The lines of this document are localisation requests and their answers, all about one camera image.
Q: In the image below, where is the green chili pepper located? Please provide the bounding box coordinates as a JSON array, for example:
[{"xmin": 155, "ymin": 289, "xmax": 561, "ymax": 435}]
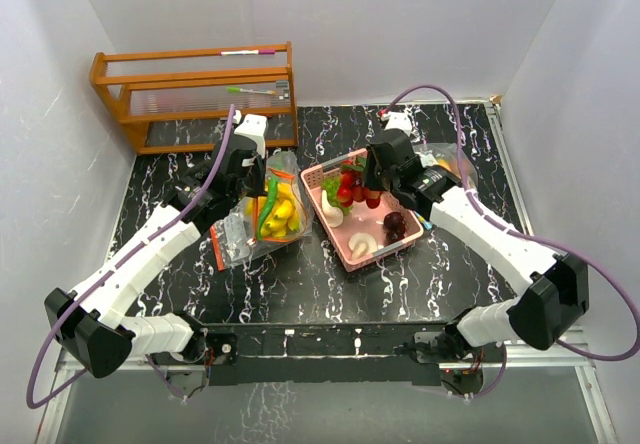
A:
[{"xmin": 256, "ymin": 178, "xmax": 278, "ymax": 240}]

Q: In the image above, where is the strawberry bunch with leaves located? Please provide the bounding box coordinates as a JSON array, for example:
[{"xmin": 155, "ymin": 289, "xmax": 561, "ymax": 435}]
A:
[{"xmin": 336, "ymin": 156, "xmax": 381, "ymax": 212}]

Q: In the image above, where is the blue zipper clear bag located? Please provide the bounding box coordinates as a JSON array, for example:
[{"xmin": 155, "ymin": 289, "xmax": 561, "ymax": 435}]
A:
[{"xmin": 409, "ymin": 141, "xmax": 479, "ymax": 230}]

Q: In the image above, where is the red zipper clear bag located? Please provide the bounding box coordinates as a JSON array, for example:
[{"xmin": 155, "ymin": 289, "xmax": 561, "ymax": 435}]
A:
[
  {"xmin": 239, "ymin": 151, "xmax": 313, "ymax": 258},
  {"xmin": 210, "ymin": 213, "xmax": 257, "ymax": 271}
]

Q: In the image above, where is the yellow banana bunch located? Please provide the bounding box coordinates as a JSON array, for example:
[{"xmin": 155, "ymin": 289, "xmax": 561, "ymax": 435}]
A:
[{"xmin": 244, "ymin": 178, "xmax": 302, "ymax": 242}]

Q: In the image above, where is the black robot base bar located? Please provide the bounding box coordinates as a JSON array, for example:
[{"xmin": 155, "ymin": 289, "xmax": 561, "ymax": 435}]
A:
[{"xmin": 164, "ymin": 321, "xmax": 506, "ymax": 388}]

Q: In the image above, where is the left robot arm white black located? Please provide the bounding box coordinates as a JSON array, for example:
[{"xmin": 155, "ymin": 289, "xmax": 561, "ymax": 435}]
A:
[{"xmin": 44, "ymin": 133, "xmax": 266, "ymax": 378}]

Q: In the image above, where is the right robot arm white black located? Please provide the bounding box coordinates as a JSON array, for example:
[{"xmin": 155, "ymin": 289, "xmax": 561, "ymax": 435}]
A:
[{"xmin": 364, "ymin": 129, "xmax": 589, "ymax": 361}]

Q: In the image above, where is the dark red plum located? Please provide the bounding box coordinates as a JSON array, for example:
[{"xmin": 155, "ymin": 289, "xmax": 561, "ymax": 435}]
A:
[{"xmin": 383, "ymin": 211, "xmax": 406, "ymax": 234}]

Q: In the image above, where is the green grape bunch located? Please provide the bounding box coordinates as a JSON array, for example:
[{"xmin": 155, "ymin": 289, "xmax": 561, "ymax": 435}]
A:
[{"xmin": 321, "ymin": 176, "xmax": 352, "ymax": 215}]

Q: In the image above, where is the pink plastic basket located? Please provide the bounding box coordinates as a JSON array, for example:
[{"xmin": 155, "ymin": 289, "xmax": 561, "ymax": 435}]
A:
[{"xmin": 301, "ymin": 148, "xmax": 424, "ymax": 272}]

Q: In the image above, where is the wooden shelf rack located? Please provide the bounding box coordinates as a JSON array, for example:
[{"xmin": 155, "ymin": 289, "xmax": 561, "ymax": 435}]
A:
[{"xmin": 88, "ymin": 42, "xmax": 299, "ymax": 155}]

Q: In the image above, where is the pink white marker pen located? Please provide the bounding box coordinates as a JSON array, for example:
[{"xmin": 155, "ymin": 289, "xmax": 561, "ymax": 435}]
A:
[{"xmin": 219, "ymin": 48, "xmax": 277, "ymax": 57}]

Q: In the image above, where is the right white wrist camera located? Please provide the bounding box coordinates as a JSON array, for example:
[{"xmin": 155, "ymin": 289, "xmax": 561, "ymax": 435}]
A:
[{"xmin": 380, "ymin": 111, "xmax": 413, "ymax": 136}]

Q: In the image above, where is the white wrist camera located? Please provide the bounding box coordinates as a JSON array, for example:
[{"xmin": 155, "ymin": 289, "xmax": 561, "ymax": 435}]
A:
[
  {"xmin": 380, "ymin": 111, "xmax": 413, "ymax": 136},
  {"xmin": 234, "ymin": 114, "xmax": 268, "ymax": 158}
]

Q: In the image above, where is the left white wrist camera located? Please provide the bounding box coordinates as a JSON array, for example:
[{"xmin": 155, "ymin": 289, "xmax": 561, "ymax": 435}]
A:
[{"xmin": 234, "ymin": 114, "xmax": 268, "ymax": 158}]

